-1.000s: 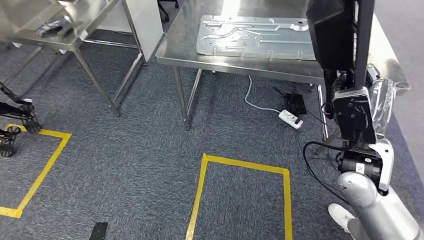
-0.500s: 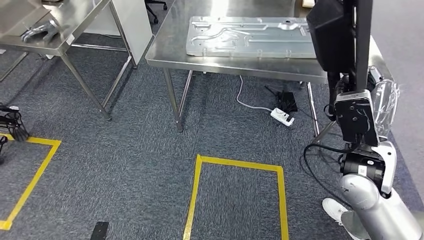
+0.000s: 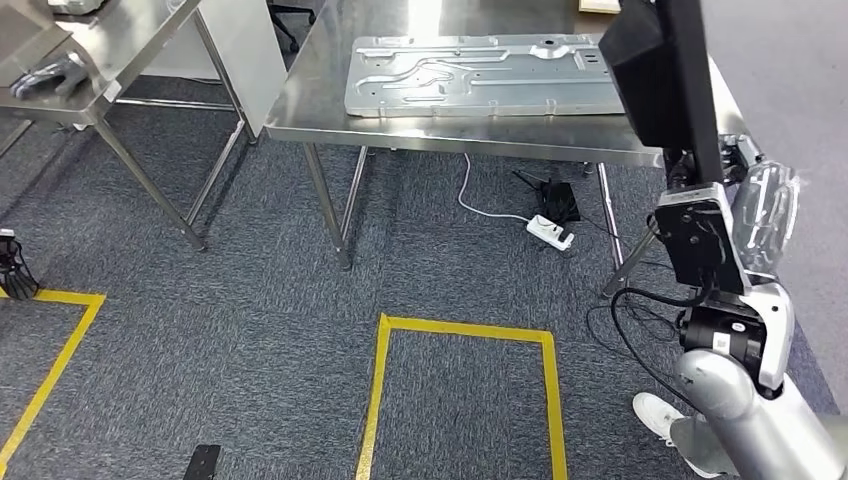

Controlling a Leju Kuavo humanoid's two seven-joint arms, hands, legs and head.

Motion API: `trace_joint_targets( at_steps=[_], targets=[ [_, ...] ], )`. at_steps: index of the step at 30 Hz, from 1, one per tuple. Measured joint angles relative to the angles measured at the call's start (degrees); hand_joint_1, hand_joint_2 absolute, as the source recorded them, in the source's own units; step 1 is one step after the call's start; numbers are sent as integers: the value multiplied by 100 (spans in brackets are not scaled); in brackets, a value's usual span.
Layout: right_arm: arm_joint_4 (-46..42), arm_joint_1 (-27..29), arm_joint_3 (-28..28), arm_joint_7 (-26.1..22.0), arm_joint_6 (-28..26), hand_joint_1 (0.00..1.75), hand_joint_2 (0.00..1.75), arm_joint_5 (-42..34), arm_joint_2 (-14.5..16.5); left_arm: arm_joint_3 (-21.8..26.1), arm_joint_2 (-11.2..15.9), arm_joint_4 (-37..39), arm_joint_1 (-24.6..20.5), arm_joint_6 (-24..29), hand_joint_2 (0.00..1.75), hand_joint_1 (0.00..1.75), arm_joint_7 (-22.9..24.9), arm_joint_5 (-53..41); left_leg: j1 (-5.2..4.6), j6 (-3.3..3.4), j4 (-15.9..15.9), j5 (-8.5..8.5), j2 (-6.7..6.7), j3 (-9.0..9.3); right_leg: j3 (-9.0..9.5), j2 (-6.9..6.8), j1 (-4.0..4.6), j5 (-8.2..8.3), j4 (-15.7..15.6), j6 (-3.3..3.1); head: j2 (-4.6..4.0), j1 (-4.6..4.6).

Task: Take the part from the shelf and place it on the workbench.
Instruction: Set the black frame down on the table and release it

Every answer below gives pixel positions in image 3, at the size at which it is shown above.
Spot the grey glove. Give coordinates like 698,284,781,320
9,52,92,101

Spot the stainless steel table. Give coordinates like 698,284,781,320
0,0,261,254

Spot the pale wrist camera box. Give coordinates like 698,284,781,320
655,184,731,208

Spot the white power strip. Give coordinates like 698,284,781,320
525,214,576,252

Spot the stamped grey metal panel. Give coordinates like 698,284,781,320
343,33,627,121

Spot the person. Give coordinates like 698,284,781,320
632,392,740,480

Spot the black device under workbench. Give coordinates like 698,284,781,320
511,170,583,228

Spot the yellow floor tape square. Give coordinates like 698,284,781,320
0,288,107,473
354,313,570,480

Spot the stainless steel workbench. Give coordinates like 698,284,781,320
263,0,753,299

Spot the long black plastic part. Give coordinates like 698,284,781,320
598,0,727,188

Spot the thin black camera cable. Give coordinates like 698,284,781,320
609,284,715,413

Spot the small black flat plate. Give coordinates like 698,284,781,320
182,443,223,480

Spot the white power cord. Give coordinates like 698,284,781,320
456,153,531,224

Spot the black office chair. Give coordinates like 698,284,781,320
266,0,319,54

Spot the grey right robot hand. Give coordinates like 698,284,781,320
718,132,803,284

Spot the black floor cable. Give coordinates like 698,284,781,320
584,211,684,372

